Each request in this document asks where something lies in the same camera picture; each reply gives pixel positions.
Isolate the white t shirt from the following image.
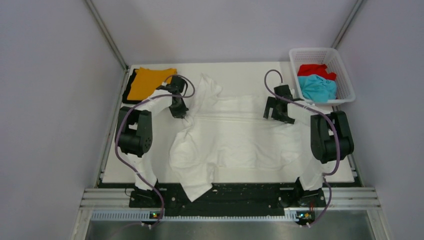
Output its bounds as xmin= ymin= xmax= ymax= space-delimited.
xmin=169 ymin=74 xmax=302 ymax=202

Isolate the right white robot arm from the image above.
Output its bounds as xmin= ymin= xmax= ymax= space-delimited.
xmin=263 ymin=84 xmax=354 ymax=207

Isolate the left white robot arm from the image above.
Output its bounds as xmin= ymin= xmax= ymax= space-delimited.
xmin=114 ymin=74 xmax=193 ymax=208

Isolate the teal t shirt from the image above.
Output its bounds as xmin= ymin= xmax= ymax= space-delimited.
xmin=297 ymin=74 xmax=337 ymax=103

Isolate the folded orange t shirt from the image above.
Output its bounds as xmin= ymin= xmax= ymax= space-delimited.
xmin=128 ymin=67 xmax=177 ymax=101

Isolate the red t shirt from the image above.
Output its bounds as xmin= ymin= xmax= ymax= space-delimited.
xmin=297 ymin=64 xmax=337 ymax=81

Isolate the folded black t shirt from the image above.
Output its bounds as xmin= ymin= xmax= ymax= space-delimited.
xmin=122 ymin=69 xmax=141 ymax=105

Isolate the white plastic basket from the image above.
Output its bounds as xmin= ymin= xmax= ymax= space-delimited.
xmin=289 ymin=47 xmax=356 ymax=106

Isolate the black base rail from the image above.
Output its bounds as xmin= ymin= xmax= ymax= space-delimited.
xmin=129 ymin=182 xmax=327 ymax=217

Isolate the white slotted cable duct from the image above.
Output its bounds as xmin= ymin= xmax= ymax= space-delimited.
xmin=91 ymin=210 xmax=312 ymax=222

